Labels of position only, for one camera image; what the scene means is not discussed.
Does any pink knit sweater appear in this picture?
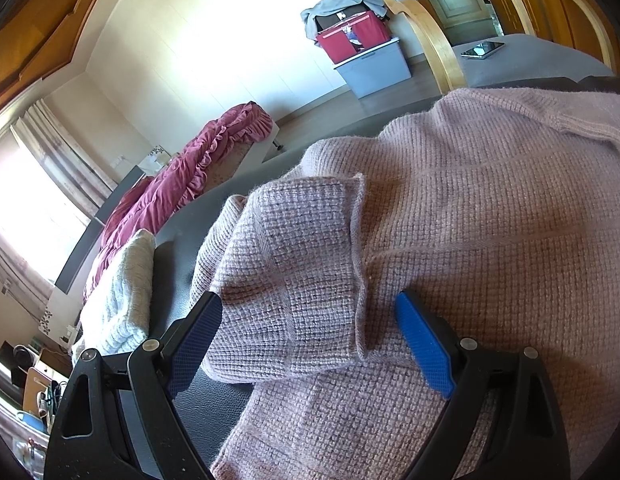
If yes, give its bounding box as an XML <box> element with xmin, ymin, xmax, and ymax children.
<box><xmin>191</xmin><ymin>88</ymin><xmax>620</xmax><ymax>479</ymax></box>

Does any white knit folded garment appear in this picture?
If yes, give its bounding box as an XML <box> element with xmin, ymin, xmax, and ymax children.
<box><xmin>71</xmin><ymin>229</ymin><xmax>155</xmax><ymax>364</ymax></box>

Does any pink ruffled bedding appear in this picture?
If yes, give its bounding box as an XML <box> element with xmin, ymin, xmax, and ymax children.
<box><xmin>82</xmin><ymin>101</ymin><xmax>274</xmax><ymax>300</ymax></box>

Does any striped curtain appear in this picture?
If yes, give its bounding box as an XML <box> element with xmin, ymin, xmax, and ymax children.
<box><xmin>10</xmin><ymin>100</ymin><xmax>117</xmax><ymax>218</ymax></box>

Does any grey chair with wooden arms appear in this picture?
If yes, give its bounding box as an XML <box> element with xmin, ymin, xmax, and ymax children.
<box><xmin>384</xmin><ymin>0</ymin><xmax>616</xmax><ymax>93</ymax></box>

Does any smartphone on chair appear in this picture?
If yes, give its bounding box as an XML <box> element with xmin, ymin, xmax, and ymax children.
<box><xmin>461</xmin><ymin>41</ymin><xmax>505</xmax><ymax>60</ymax></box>

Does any grey plastic bin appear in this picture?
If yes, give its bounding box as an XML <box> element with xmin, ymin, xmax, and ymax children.
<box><xmin>334</xmin><ymin>37</ymin><xmax>411</xmax><ymax>99</ymax></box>

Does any red storage box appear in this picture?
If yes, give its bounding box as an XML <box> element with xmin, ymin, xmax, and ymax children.
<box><xmin>316</xmin><ymin>11</ymin><xmax>391</xmax><ymax>64</ymax></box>

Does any grey cloth on box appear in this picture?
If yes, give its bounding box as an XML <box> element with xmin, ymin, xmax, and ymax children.
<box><xmin>300</xmin><ymin>0</ymin><xmax>387</xmax><ymax>41</ymax></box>

